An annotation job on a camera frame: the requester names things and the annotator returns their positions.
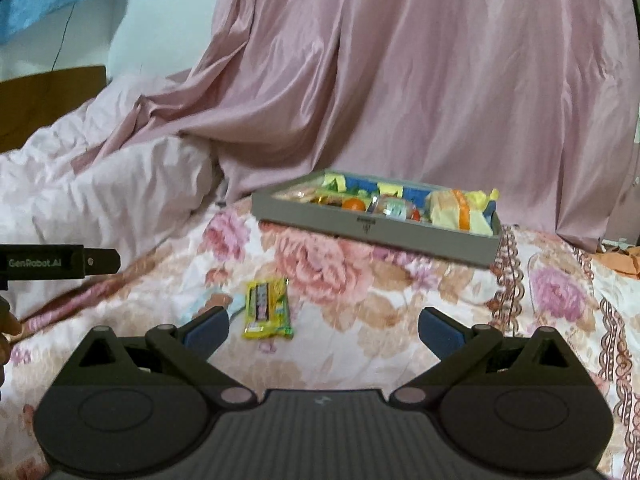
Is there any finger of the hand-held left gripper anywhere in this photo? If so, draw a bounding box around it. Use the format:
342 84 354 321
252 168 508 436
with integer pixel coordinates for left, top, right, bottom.
82 248 121 277

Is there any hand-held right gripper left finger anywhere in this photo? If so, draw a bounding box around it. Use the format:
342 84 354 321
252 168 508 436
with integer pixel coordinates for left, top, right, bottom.
49 305 259 409

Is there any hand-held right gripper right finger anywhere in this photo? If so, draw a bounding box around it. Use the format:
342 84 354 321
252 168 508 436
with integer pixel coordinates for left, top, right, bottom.
389 306 599 408

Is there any green and yellow snack packet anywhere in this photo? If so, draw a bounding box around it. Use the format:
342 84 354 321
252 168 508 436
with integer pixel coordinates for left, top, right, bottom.
243 277 294 341

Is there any grey box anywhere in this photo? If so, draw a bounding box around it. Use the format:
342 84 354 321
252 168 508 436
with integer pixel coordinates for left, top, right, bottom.
251 168 503 268

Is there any clear pastry container green label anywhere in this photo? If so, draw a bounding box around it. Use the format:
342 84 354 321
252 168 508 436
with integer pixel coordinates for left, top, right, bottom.
372 195 417 219

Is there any clear orange-edged cracker bag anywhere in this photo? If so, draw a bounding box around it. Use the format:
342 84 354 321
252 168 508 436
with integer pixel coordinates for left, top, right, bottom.
277 186 332 204

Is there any person's left hand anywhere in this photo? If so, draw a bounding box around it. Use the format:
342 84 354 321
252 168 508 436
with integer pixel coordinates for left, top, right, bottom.
0 296 24 362

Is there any pale pink duvet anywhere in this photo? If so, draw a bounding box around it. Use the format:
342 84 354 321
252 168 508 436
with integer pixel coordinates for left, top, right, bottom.
0 74 227 322

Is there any floral blanket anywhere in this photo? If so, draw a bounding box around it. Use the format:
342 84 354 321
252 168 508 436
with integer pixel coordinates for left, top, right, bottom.
0 195 640 480

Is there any yellow packet with orange ribbon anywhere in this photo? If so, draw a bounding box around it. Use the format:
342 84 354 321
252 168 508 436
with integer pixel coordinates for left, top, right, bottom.
429 187 501 237

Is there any blue box insert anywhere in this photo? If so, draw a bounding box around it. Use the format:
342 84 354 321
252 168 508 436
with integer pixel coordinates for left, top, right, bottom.
344 175 432 202

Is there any wooden headboard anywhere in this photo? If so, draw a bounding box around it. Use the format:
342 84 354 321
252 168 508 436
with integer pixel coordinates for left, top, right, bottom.
0 64 109 154

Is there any orange cloth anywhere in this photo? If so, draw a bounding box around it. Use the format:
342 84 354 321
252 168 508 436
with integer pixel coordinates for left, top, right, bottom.
592 244 640 279

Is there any mauve satin sheet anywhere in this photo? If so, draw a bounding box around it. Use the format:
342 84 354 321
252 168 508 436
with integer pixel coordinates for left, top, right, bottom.
70 0 640 254

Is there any thin black cable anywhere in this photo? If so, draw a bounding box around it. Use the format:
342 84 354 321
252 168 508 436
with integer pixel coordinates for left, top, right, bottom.
50 2 77 72

